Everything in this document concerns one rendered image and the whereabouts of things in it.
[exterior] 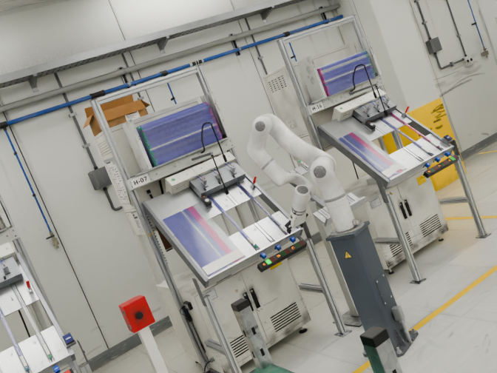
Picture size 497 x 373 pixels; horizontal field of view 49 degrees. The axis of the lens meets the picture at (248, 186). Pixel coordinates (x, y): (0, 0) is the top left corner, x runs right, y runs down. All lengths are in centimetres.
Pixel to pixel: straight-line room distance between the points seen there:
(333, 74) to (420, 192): 113
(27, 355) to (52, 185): 215
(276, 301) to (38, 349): 149
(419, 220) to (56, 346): 276
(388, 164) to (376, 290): 116
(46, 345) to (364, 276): 164
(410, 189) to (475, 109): 349
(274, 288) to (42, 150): 230
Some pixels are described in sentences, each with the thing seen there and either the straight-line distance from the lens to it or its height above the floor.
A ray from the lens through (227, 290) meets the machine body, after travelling 345.
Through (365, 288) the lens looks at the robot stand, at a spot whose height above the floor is 39.
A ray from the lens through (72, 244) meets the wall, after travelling 481.
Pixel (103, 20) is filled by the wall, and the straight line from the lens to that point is 521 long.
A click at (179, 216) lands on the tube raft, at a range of 333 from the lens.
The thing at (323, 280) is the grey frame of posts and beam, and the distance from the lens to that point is 344.
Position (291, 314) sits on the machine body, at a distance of 369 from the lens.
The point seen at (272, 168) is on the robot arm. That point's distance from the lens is 298.
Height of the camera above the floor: 144
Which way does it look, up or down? 6 degrees down
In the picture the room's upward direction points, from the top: 22 degrees counter-clockwise
